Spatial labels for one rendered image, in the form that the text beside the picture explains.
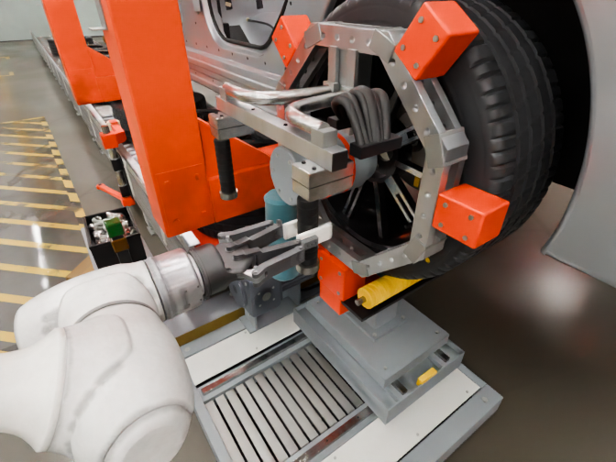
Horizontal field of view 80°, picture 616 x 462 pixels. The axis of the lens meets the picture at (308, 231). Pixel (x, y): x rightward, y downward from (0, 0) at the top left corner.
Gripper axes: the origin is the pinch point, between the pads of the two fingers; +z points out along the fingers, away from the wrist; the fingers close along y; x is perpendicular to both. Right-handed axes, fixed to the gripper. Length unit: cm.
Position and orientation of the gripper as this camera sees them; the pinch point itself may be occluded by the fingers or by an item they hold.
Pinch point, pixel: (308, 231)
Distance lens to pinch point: 63.4
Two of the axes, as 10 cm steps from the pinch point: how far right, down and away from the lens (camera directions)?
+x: 0.0, -8.3, -5.5
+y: 5.7, 4.5, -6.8
